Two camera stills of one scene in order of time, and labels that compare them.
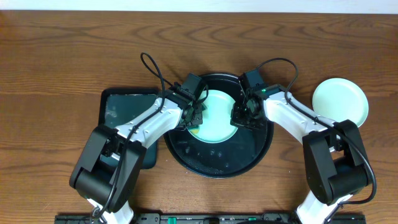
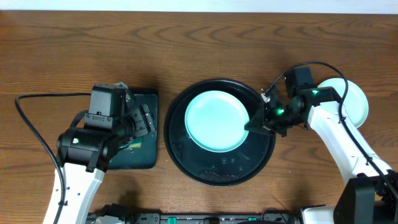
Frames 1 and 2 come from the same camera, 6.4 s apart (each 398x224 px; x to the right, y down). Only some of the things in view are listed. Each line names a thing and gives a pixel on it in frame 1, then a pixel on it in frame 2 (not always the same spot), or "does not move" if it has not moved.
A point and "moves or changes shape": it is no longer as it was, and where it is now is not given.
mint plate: (338, 99) does not move
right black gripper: (236, 119) → (260, 120)
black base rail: (204, 218) does not move
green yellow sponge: (194, 131) moves or changes shape
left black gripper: (195, 116) → (143, 121)
